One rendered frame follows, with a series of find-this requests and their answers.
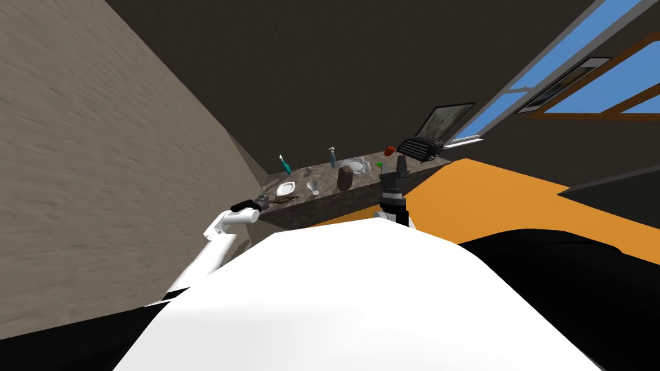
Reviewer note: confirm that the white plate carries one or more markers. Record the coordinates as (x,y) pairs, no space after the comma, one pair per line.
(285,188)

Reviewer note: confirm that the dark framed wall picture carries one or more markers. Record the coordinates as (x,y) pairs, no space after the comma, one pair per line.
(444,119)

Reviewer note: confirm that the white framed wall picture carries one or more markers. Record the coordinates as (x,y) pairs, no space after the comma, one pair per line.
(559,86)

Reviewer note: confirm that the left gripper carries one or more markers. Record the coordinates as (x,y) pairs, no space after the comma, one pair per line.
(262,202)

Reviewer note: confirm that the grey sink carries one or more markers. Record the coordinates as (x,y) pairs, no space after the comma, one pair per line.
(356,166)

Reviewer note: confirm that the black toaster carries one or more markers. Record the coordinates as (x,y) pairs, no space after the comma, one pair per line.
(420,148)

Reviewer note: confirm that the brown framed window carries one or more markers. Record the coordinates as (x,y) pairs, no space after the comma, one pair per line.
(608,87)

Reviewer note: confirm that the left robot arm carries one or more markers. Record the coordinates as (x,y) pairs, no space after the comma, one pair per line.
(207,256)

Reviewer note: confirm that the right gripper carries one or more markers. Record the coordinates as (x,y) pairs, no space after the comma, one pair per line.
(394,182)

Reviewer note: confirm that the grey-blue spray bottle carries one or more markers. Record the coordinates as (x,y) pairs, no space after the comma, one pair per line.
(332,157)

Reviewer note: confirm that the brown wooden utensil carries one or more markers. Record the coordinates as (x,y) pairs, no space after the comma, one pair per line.
(283,199)

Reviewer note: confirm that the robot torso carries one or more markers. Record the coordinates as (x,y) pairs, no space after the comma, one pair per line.
(340,299)

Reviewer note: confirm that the teal spray bottle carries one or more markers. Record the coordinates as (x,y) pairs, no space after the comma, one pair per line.
(284,165)

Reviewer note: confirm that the grey framed window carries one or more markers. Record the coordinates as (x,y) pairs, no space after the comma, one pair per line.
(562,56)

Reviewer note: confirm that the brown bread loaf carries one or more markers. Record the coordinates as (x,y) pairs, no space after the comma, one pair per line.
(345,178)

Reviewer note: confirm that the white cup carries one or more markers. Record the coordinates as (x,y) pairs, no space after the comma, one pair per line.
(313,186)

